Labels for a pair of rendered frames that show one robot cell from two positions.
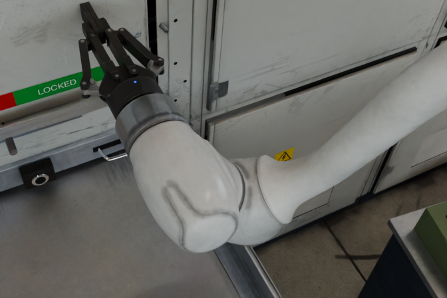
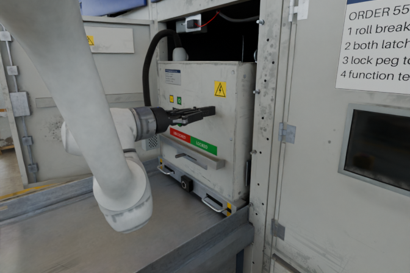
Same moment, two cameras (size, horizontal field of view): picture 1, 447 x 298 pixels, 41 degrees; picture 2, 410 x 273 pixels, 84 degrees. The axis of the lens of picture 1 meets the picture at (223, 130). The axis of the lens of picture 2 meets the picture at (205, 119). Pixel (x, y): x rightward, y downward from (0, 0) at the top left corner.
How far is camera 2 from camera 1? 0.92 m
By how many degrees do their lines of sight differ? 74
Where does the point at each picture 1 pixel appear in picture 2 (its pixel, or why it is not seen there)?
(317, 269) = not seen: outside the picture
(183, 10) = (265, 148)
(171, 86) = (255, 200)
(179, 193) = not seen: hidden behind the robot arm
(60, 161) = (195, 187)
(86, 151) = (204, 192)
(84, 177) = (196, 203)
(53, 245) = (157, 203)
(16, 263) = not seen: hidden behind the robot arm
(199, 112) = (270, 241)
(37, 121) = (185, 149)
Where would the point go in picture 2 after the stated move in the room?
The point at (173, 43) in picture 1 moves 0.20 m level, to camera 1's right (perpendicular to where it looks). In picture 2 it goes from (258, 168) to (290, 208)
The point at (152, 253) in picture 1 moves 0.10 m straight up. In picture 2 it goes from (154, 237) to (152, 211)
